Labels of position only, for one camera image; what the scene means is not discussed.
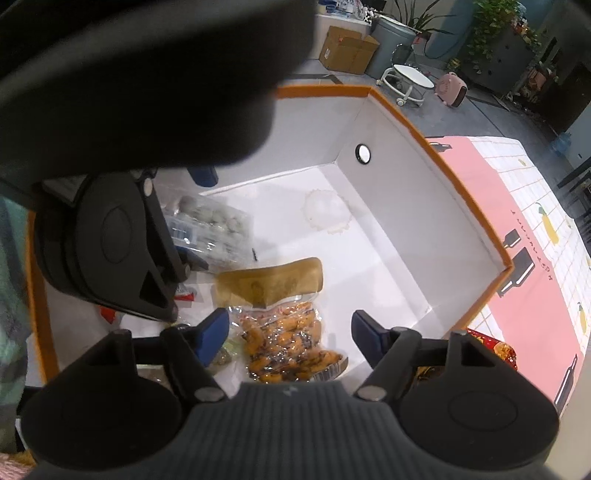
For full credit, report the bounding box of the clear quail egg packet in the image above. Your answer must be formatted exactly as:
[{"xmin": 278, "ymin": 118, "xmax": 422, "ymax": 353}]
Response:
[{"xmin": 161, "ymin": 194, "xmax": 256, "ymax": 271}]

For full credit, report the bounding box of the person's teal clothing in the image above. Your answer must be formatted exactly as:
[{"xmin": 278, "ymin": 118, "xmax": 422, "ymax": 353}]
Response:
[{"xmin": 0, "ymin": 196, "xmax": 31, "ymax": 455}]

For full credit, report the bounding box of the red snack bag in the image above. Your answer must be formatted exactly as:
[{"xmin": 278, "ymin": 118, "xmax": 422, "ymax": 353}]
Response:
[{"xmin": 416, "ymin": 327, "xmax": 519, "ymax": 386}]

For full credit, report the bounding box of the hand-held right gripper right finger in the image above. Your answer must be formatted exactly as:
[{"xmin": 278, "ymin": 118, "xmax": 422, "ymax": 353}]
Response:
[{"xmin": 351, "ymin": 310, "xmax": 505, "ymax": 401}]

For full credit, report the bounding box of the blue water jug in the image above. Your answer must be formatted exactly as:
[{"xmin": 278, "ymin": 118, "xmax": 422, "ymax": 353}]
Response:
[{"xmin": 549, "ymin": 131, "xmax": 574, "ymax": 156}]

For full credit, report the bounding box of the golden brown pouch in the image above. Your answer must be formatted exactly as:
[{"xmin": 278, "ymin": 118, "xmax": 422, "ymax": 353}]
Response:
[{"xmin": 214, "ymin": 257, "xmax": 325, "ymax": 311}]

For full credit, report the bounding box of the pink heater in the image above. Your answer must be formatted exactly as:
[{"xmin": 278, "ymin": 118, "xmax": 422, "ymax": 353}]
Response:
[{"xmin": 434, "ymin": 71, "xmax": 470, "ymax": 110}]

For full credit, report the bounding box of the cardboard box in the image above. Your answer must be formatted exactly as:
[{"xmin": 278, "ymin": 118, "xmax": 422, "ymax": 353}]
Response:
[{"xmin": 318, "ymin": 25, "xmax": 380, "ymax": 77}]

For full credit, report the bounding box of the clear packet of pale nuts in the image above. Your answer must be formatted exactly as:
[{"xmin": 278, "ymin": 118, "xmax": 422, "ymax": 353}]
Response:
[{"xmin": 208, "ymin": 336, "xmax": 243, "ymax": 371}]

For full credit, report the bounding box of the orange box with white inside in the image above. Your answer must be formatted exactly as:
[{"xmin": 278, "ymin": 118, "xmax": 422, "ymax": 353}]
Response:
[{"xmin": 25, "ymin": 83, "xmax": 515, "ymax": 386}]

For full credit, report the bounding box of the leafy green plant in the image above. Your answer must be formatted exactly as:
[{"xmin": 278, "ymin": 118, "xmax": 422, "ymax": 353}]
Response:
[{"xmin": 462, "ymin": 0, "xmax": 542, "ymax": 57}]

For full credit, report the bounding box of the pink and white printed tablecloth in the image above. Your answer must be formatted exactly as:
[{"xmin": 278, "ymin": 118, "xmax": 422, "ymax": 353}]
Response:
[{"xmin": 425, "ymin": 135, "xmax": 591, "ymax": 418}]

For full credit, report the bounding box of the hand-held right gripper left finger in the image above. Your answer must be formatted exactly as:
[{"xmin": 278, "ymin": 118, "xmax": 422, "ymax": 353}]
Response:
[{"xmin": 87, "ymin": 307, "xmax": 230, "ymax": 402}]

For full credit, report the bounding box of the grey bin planter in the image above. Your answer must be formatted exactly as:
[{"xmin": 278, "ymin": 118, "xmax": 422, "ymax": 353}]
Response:
[{"xmin": 367, "ymin": 14, "xmax": 417, "ymax": 80}]

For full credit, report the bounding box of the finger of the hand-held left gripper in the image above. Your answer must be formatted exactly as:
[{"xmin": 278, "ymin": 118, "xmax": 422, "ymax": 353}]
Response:
[
  {"xmin": 99, "ymin": 178, "xmax": 209, "ymax": 324},
  {"xmin": 187, "ymin": 164, "xmax": 219, "ymax": 188}
]

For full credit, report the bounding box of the spiky green plant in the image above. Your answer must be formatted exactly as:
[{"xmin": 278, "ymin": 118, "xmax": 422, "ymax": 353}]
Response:
[{"xmin": 392, "ymin": 0, "xmax": 459, "ymax": 38}]

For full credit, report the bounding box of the white low counter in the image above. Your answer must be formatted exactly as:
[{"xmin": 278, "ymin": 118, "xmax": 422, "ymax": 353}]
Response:
[{"xmin": 314, "ymin": 0, "xmax": 376, "ymax": 28}]

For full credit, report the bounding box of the dark grey cabinet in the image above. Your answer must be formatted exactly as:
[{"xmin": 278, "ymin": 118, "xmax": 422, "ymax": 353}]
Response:
[{"xmin": 457, "ymin": 28, "xmax": 551, "ymax": 100}]

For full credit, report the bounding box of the clear packet of orange beans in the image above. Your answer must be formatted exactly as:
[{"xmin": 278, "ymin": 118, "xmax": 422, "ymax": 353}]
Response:
[{"xmin": 238, "ymin": 300, "xmax": 350, "ymax": 385}]

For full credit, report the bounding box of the white noodle packet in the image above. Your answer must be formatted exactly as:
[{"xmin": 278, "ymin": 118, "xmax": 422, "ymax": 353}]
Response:
[{"xmin": 174, "ymin": 282, "xmax": 201, "ymax": 304}]

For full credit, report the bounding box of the white round wheeled stool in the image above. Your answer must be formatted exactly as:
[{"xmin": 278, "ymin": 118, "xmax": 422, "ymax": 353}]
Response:
[{"xmin": 376, "ymin": 44, "xmax": 437, "ymax": 110}]

